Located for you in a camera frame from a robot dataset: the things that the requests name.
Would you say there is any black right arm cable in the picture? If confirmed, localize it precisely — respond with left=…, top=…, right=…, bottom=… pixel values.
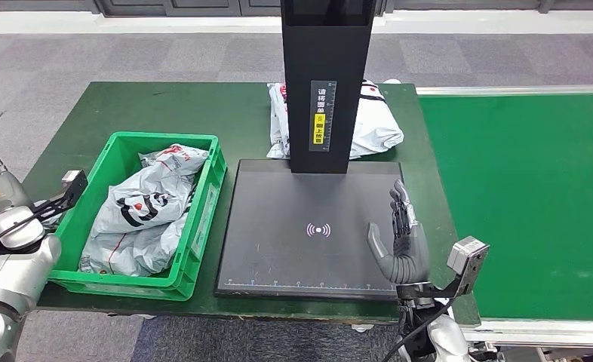
left=381, top=299, right=455, bottom=362

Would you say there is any ruler label sticker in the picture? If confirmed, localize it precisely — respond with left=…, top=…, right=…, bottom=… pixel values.
left=308, top=79, right=337, bottom=153

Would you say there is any green plastic crate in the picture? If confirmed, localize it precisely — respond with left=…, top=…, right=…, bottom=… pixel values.
left=48, top=131, right=228, bottom=302

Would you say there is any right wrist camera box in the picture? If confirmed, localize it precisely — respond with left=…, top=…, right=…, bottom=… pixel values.
left=398, top=236, right=491, bottom=302

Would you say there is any black inbound scanning machine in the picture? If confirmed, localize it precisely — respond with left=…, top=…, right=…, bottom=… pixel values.
left=214, top=0, right=413, bottom=302

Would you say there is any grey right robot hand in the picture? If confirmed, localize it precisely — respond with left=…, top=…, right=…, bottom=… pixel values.
left=366, top=179, right=432, bottom=286

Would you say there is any green conveyor belt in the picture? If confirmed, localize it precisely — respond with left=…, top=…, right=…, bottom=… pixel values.
left=416, top=84, right=593, bottom=345

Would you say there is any dark grey wall panel frame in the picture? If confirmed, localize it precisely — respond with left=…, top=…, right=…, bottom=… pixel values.
left=0, top=0, right=593, bottom=18

